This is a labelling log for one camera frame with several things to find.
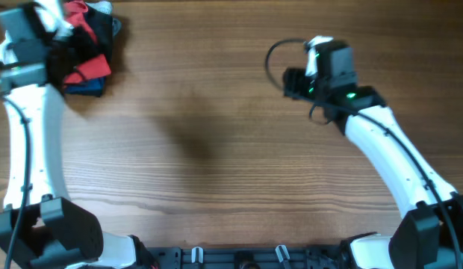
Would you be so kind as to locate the grey folded garment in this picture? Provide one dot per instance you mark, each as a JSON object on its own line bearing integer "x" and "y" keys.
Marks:
{"x": 106, "y": 7}

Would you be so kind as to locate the red folded t-shirt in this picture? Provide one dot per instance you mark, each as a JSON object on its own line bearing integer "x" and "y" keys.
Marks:
{"x": 97, "y": 66}

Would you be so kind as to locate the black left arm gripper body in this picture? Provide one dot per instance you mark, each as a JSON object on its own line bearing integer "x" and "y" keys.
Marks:
{"x": 57, "y": 58}

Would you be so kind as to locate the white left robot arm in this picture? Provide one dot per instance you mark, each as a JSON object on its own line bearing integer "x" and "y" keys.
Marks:
{"x": 40, "y": 226}

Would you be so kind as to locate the navy blue folded garment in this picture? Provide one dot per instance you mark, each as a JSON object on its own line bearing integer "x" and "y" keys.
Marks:
{"x": 94, "y": 87}

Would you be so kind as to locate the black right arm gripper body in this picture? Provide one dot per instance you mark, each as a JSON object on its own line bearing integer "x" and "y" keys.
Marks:
{"x": 295, "y": 84}

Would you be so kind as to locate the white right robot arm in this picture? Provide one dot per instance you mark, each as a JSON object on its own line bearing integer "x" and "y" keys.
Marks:
{"x": 430, "y": 234}

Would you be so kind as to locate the black folded garment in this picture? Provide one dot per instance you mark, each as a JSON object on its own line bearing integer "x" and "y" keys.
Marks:
{"x": 102, "y": 26}

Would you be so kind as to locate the white t-shirt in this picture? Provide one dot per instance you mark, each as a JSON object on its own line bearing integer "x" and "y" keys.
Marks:
{"x": 52, "y": 17}

